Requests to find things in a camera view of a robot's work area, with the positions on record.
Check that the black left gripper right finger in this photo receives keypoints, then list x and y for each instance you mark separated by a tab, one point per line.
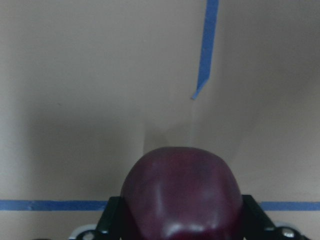
254	222

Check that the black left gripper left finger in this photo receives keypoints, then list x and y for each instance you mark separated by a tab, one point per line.
116	221

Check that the dark red apple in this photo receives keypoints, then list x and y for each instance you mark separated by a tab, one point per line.
181	193

